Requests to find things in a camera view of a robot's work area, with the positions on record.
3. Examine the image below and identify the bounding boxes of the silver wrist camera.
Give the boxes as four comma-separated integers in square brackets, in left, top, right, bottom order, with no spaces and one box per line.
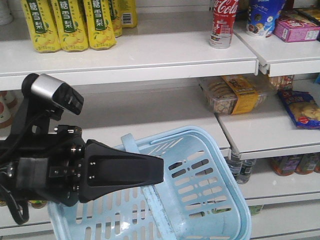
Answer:
[21,73,84,115]

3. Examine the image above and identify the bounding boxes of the light blue plastic basket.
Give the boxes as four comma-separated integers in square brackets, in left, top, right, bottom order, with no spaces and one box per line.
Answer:
[47,125,252,240]

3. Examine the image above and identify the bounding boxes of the red coca cola aluminium bottle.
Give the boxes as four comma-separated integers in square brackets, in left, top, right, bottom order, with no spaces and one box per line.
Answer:
[209,0,239,49]

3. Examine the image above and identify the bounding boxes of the clear cookie box yellow label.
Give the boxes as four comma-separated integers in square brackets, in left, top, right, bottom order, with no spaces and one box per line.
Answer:
[198,74,275,115]

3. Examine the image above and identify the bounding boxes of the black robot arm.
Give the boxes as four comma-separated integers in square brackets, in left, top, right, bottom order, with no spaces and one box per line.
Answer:
[0,125,164,225]

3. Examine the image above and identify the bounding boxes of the clear water bottle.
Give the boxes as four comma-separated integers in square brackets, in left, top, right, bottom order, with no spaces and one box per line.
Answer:
[236,158,257,184]

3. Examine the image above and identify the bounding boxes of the yellow pear drink bottle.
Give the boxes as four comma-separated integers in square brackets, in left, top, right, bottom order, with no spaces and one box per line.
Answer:
[20,0,61,53]
[51,0,89,53]
[83,0,117,51]

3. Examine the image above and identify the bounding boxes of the blue chip bag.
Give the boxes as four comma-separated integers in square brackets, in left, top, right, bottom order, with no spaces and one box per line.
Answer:
[277,90,320,130]

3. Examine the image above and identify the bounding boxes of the purple snack box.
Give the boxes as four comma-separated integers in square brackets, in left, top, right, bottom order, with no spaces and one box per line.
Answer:
[273,12,320,43]

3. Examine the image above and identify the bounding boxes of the blue oreo cup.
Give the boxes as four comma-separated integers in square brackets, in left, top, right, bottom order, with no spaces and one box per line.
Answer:
[246,0,286,38]

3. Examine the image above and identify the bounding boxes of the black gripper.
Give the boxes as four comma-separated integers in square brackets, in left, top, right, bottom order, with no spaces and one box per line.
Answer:
[0,124,164,207]

